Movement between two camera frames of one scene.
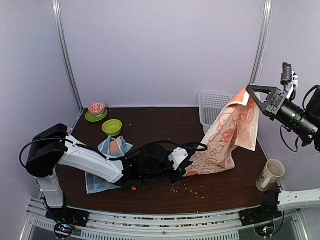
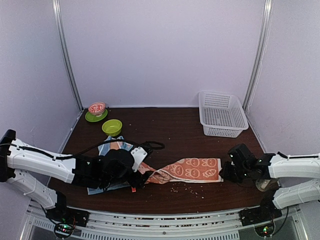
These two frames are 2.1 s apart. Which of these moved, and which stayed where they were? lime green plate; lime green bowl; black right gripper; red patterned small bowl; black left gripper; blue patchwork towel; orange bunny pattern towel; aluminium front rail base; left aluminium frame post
Moved: orange bunny pattern towel; black left gripper; black right gripper
Stayed: aluminium front rail base; left aluminium frame post; red patterned small bowl; blue patchwork towel; lime green plate; lime green bowl
